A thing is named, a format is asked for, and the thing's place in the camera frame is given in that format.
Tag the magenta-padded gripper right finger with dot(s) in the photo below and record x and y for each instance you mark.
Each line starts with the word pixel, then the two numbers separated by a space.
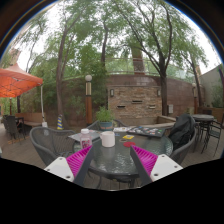
pixel 146 161

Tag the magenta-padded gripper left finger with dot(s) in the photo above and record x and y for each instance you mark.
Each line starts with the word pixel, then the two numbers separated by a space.
pixel 78 163

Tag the pink juice bottle white cap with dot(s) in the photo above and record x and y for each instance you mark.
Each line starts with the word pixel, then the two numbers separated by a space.
pixel 86 140

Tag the flat round red coaster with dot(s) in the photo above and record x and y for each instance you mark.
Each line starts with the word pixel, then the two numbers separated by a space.
pixel 129 144

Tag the grey laptop with stickers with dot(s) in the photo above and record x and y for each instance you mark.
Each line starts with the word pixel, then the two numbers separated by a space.
pixel 76 136

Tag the black laptop with stickers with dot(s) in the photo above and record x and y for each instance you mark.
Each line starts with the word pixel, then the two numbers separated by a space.
pixel 146 131

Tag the small yellow card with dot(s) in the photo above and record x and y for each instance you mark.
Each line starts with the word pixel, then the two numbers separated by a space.
pixel 128 137

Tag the white ceramic mug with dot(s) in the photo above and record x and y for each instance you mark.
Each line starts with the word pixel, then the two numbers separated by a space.
pixel 107 139

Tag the white printed card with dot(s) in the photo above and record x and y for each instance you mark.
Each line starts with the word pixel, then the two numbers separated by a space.
pixel 119 129

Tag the blue yellow striped cone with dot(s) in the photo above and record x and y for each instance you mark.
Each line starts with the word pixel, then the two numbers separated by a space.
pixel 59 122

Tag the black jacket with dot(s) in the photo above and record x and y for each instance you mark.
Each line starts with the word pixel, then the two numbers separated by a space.
pixel 181 131

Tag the green plant in teal pot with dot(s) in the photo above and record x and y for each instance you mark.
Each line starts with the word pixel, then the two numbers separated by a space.
pixel 105 118

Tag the wooden bench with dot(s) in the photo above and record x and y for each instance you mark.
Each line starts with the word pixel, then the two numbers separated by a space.
pixel 31 118

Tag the round dark patio table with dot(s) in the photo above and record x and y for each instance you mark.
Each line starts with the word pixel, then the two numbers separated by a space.
pixel 203 118

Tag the dark-trunked tree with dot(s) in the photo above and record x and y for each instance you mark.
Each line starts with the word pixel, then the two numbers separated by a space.
pixel 163 90

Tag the dark metal chair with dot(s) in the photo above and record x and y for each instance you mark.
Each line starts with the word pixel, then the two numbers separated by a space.
pixel 216 131

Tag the group of dark chairs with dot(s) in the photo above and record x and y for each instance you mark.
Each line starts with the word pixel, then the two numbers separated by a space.
pixel 11 126

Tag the leaning grey-trunked tree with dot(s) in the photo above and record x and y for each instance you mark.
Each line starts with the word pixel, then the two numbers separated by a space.
pixel 60 86

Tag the orange canopy tent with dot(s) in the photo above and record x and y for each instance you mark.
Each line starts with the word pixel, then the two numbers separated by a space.
pixel 16 80

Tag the globe-topped lamp post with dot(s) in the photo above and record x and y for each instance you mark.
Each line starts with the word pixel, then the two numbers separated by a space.
pixel 194 96
pixel 88 100

